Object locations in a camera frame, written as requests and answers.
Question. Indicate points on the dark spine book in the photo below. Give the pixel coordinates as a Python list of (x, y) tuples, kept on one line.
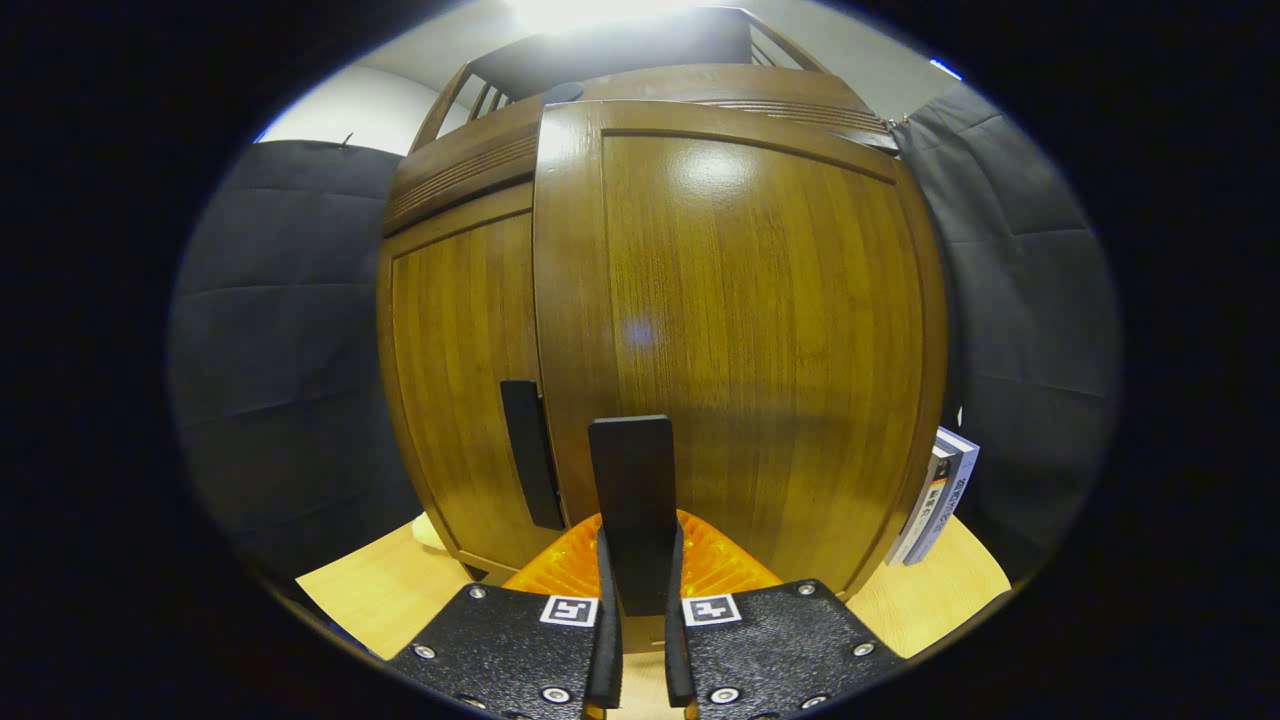
[(935, 490)]

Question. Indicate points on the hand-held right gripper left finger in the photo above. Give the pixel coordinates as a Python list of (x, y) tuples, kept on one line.
[(605, 650)]

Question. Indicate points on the pale yellow soft object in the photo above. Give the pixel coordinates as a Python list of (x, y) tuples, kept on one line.
[(428, 532)]

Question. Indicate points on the white and blue book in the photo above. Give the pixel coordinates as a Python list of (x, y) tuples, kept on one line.
[(958, 490)]

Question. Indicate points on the black backdrop cloth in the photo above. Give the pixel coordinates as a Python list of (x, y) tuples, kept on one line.
[(290, 350)]

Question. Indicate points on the wooden double-door shoe cabinet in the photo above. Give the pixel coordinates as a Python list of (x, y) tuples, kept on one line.
[(640, 45)]

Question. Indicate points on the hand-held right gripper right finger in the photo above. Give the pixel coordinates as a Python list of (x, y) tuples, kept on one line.
[(676, 650)]

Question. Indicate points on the large ceiling light panel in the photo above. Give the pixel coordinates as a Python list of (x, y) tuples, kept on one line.
[(600, 12)]

